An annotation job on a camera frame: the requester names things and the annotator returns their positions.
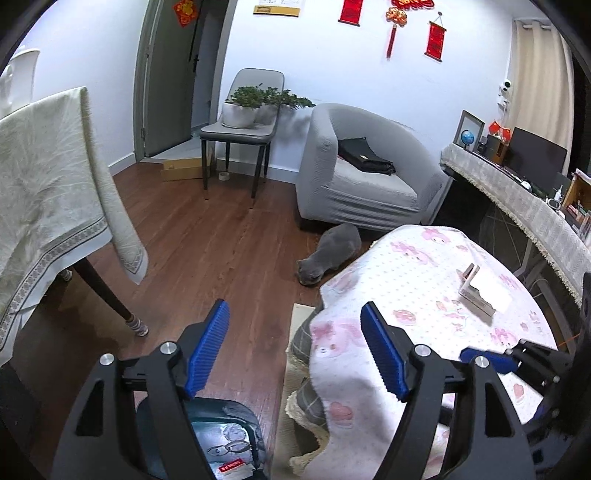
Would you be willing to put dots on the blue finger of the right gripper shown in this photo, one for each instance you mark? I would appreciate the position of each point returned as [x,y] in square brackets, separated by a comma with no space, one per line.
[501,363]

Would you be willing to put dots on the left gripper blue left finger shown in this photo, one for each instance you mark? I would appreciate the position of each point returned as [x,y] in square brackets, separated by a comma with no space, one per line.
[100,438]

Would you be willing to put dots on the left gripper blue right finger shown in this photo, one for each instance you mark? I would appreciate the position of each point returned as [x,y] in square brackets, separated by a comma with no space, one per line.
[486,439]

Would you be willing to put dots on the white torn cardboard box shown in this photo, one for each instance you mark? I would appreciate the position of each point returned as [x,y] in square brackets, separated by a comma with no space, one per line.
[471,297]

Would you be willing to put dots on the red white SanDisk package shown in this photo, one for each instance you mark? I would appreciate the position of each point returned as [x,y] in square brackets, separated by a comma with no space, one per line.
[236,469]

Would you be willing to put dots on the dark trash bin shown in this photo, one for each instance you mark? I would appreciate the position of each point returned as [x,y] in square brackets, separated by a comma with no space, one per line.
[227,430]

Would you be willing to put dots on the pink patterned tablecloth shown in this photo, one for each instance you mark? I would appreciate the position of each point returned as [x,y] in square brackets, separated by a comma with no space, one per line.
[411,274]

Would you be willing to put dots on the dark wooden table leg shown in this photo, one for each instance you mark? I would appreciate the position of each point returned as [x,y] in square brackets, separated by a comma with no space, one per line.
[95,282]

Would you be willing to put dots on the beige lace desk cloth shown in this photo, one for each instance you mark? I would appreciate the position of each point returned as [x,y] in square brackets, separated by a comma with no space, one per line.
[552,236]

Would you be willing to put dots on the wooden desk shelf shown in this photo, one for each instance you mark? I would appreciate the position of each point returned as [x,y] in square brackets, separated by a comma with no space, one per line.
[577,205]

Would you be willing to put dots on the grey plaid under cloth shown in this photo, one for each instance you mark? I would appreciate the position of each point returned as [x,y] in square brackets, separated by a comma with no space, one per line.
[303,430]

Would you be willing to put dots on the grey cat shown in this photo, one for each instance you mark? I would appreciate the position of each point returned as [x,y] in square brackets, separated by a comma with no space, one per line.
[337,246]

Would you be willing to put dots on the black monitor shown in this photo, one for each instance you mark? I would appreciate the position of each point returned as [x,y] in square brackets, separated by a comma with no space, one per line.
[534,158]

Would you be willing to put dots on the small blue globe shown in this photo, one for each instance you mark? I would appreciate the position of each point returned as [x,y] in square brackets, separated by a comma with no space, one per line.
[467,139]

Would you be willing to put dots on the grey armchair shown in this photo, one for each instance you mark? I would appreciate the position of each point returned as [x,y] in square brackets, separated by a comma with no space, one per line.
[330,189]

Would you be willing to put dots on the framed picture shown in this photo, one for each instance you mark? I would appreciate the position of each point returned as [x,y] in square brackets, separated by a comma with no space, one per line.
[472,123]

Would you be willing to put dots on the beige dining tablecloth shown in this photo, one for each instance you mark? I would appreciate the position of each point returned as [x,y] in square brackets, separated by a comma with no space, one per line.
[59,204]

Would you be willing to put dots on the black bag on armchair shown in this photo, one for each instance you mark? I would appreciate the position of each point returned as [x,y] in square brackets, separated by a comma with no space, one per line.
[358,153]

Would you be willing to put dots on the beige curtain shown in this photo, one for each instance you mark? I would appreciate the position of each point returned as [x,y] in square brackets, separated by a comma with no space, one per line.
[541,72]

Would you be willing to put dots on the flat cardboard box on floor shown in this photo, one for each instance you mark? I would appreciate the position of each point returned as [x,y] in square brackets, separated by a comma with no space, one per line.
[185,169]

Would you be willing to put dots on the grey dining chair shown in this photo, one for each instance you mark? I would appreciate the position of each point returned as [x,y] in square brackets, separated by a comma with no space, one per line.
[260,136]

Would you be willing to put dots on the potted green plant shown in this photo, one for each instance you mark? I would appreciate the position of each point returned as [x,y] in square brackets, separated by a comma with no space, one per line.
[249,106]

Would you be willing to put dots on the grey green door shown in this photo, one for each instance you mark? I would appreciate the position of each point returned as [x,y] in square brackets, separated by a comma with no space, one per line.
[174,75]

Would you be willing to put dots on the red door decoration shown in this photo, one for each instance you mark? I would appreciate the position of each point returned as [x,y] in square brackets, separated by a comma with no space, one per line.
[186,12]

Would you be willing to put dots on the white security camera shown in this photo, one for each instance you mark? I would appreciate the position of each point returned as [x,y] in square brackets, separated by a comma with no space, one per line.
[505,92]

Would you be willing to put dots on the red hanging wall scrolls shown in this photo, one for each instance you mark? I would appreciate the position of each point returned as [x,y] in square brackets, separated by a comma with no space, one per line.
[397,16]

